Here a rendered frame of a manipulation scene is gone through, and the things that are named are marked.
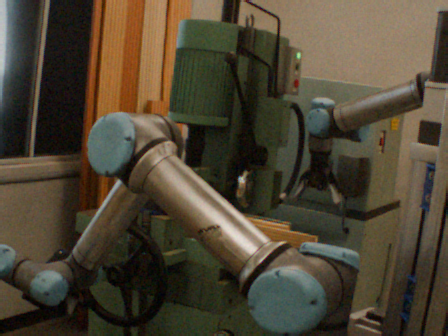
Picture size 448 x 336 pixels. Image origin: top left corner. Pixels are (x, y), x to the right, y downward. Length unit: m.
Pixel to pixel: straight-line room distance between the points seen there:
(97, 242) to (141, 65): 2.27
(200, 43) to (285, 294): 1.00
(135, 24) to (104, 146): 2.45
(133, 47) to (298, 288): 2.71
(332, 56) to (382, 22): 0.40
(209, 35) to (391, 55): 2.35
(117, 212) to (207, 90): 0.60
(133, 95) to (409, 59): 1.67
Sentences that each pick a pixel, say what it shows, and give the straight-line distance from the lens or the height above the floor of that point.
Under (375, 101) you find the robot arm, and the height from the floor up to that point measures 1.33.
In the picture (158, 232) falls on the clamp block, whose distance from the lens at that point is 1.73.
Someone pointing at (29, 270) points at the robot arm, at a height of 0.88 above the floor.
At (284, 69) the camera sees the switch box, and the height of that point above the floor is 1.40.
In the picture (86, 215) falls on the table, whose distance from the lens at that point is 1.98.
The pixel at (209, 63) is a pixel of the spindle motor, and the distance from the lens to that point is 1.86.
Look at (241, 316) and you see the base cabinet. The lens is 1.95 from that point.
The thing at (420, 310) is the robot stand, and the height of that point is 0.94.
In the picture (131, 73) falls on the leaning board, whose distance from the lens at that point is 3.59.
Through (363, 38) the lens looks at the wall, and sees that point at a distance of 4.16.
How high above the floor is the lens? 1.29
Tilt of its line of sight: 10 degrees down
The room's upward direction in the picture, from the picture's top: 7 degrees clockwise
